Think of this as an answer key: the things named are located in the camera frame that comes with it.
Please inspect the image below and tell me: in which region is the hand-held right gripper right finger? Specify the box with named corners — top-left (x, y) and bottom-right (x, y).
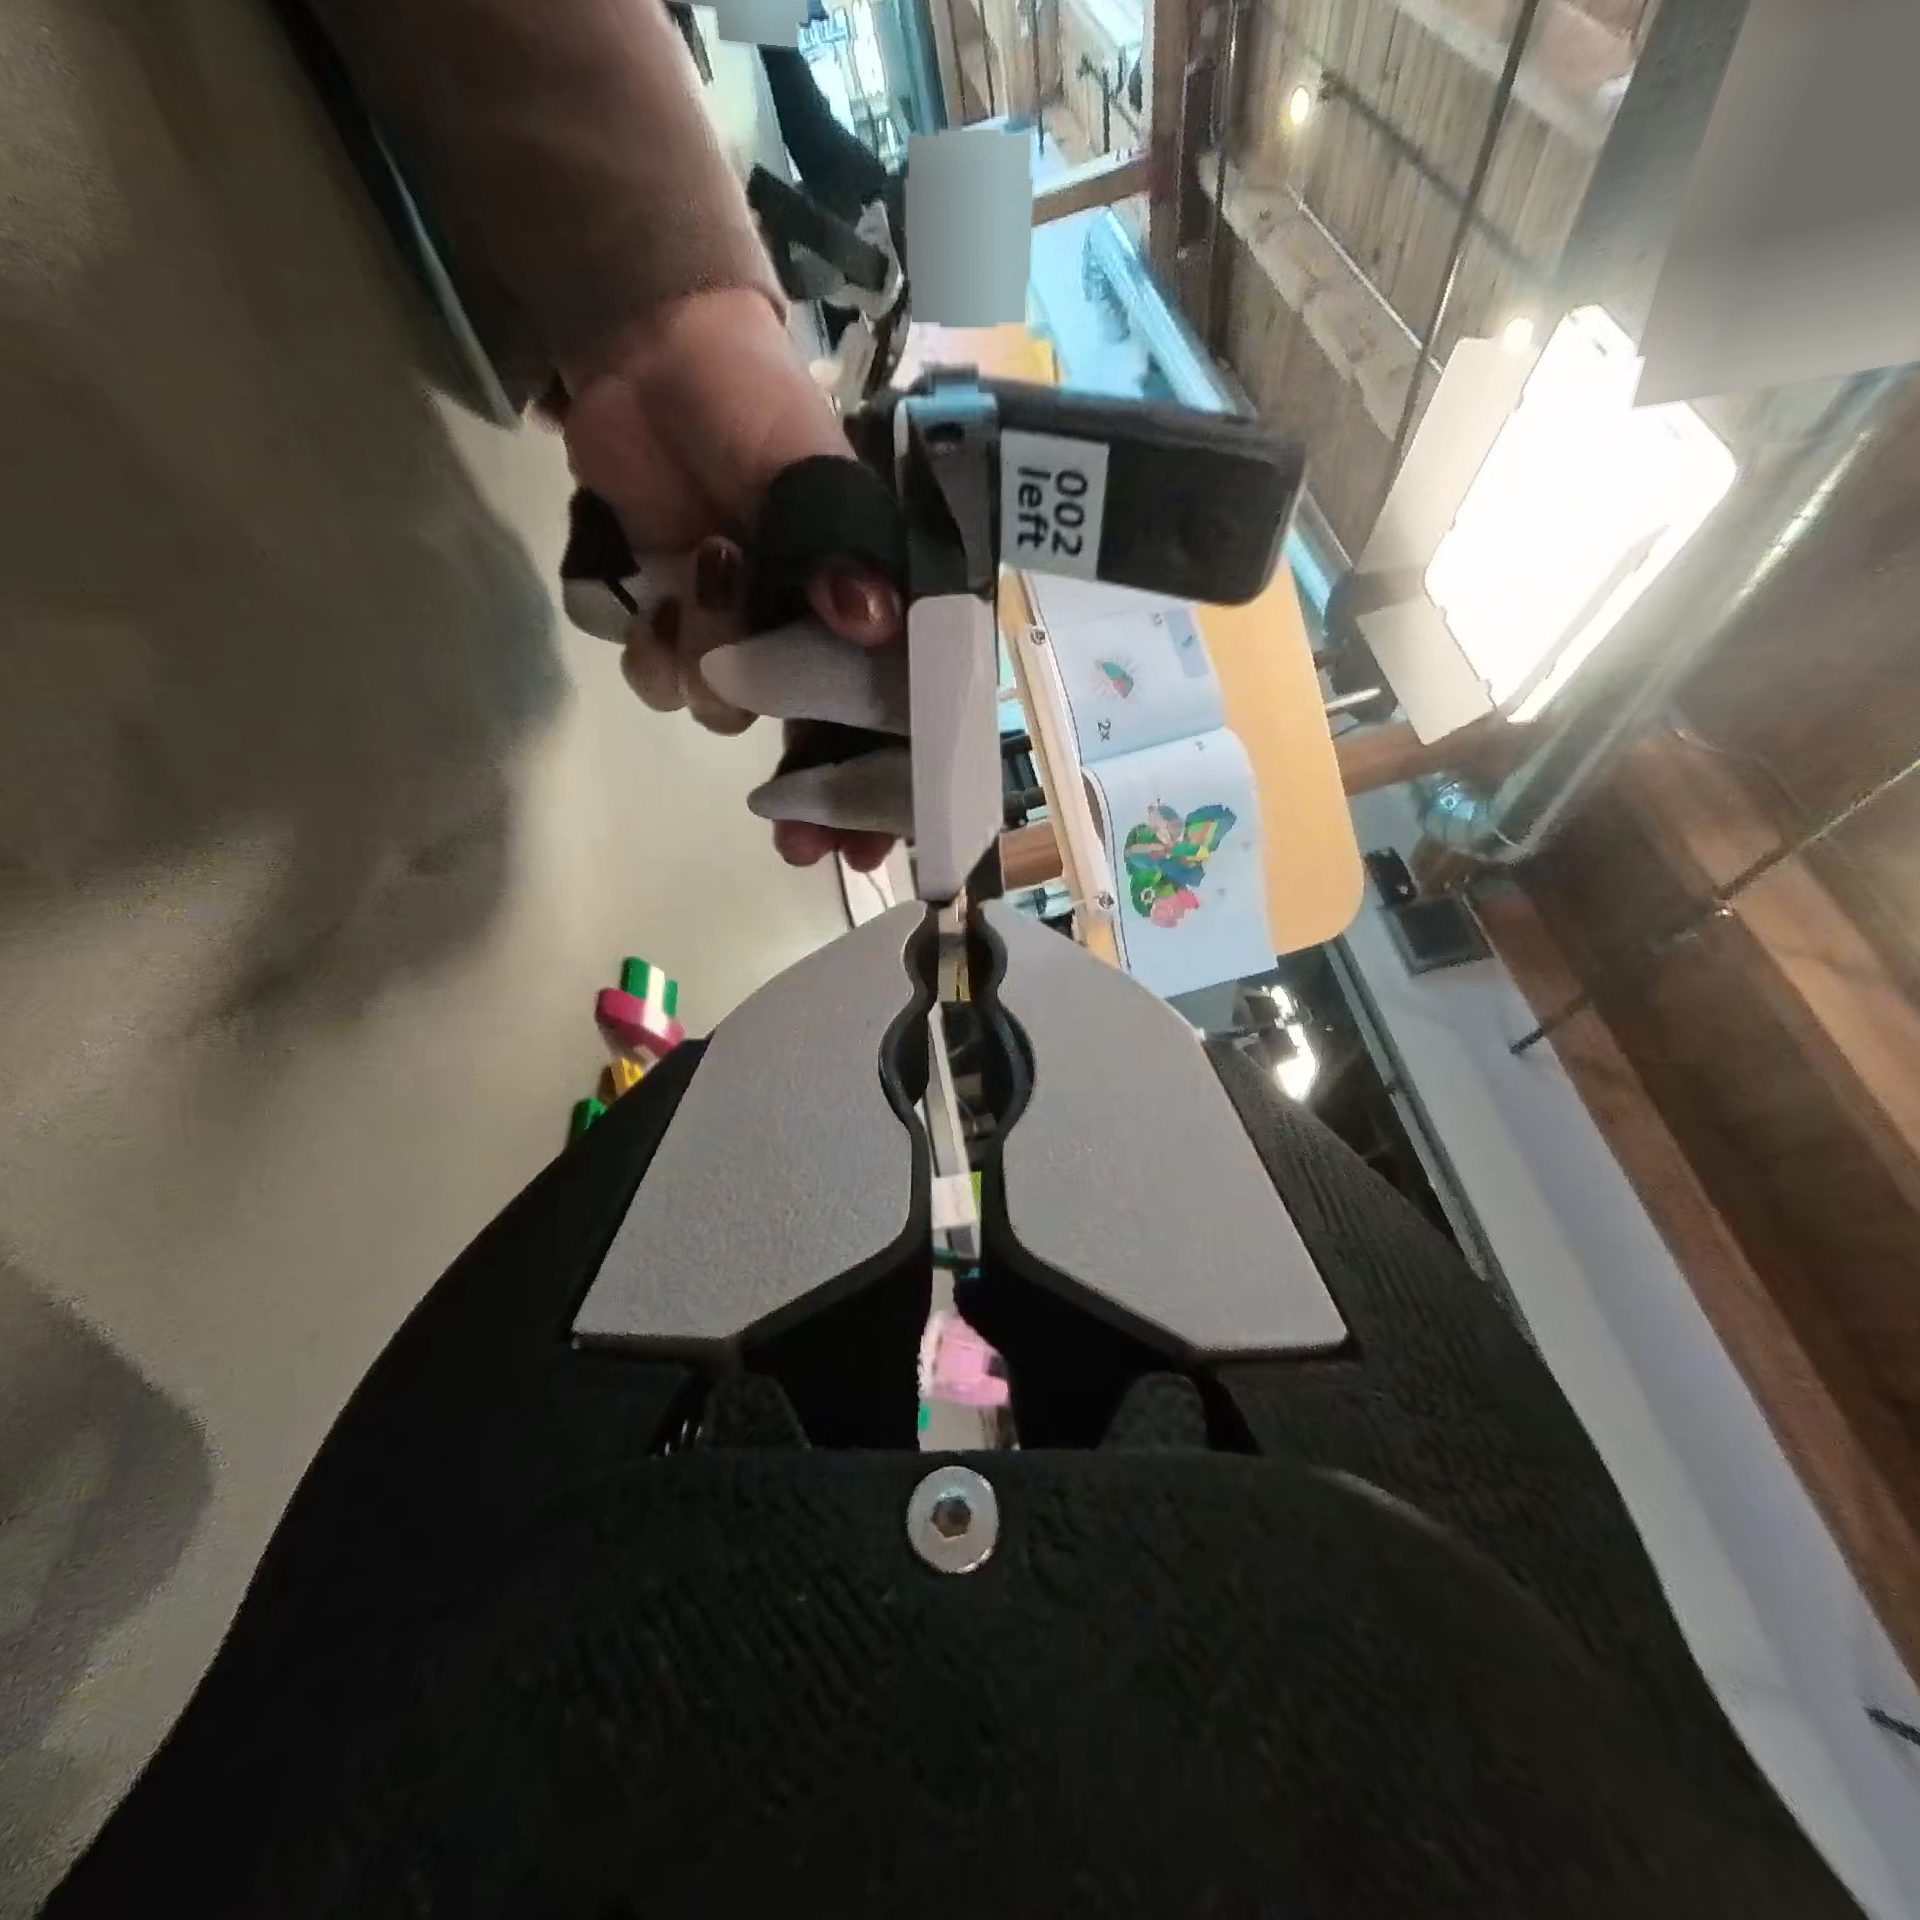
top-left (966, 902), bottom-right (1351, 1362)

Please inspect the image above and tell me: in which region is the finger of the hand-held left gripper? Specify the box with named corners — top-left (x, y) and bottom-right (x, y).
top-left (907, 593), bottom-right (1005, 902)

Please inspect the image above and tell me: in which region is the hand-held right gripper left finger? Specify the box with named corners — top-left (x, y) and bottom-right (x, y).
top-left (571, 901), bottom-right (922, 1362)

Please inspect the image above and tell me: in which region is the small multicolour lego assembly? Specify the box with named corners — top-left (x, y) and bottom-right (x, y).
top-left (914, 901), bottom-right (1016, 1451)

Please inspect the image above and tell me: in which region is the person's left forearm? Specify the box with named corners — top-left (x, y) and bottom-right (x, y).
top-left (301, 0), bottom-right (785, 423)

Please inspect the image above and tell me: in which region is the green butterfly lego model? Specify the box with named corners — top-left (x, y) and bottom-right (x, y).
top-left (565, 958), bottom-right (689, 1145)

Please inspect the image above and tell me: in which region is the lego instruction booklet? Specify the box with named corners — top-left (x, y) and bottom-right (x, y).
top-left (1035, 577), bottom-right (1281, 996)

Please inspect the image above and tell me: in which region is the person's left hand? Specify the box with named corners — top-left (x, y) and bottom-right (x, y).
top-left (554, 285), bottom-right (916, 875)

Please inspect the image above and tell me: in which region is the spare hand-held gripper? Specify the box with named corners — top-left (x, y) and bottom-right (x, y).
top-left (745, 162), bottom-right (904, 355)

